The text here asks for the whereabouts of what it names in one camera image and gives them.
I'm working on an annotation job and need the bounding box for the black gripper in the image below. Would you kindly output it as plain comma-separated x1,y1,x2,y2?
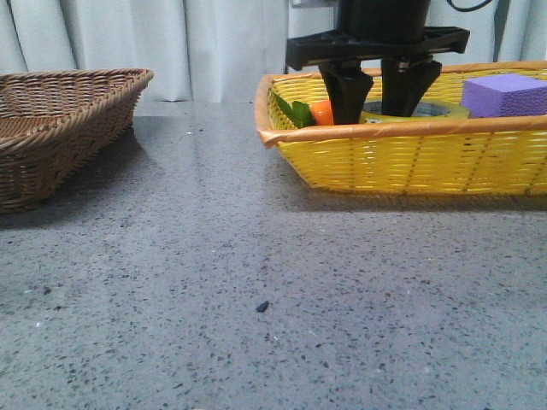
285,0,470,125

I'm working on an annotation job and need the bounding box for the yellow packing tape roll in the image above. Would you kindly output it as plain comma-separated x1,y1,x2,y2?
360,100,470,124

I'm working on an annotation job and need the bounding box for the orange toy carrot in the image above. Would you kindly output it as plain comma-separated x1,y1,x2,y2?
273,93,334,128

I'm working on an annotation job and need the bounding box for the purple foam block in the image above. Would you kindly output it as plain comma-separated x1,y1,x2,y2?
461,73,546,118

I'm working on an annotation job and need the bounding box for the yellow woven basket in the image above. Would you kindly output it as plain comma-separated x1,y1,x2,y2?
255,72,546,196

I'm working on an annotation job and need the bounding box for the white curtain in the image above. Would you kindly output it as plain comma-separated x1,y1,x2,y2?
0,0,547,103

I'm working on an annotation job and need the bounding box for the small black debris piece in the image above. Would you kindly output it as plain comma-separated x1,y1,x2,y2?
256,301,269,313

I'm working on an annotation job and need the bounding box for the brown wicker basket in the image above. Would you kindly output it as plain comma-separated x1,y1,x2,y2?
1,68,154,214

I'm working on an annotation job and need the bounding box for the black cable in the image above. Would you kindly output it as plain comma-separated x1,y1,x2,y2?
444,0,497,13

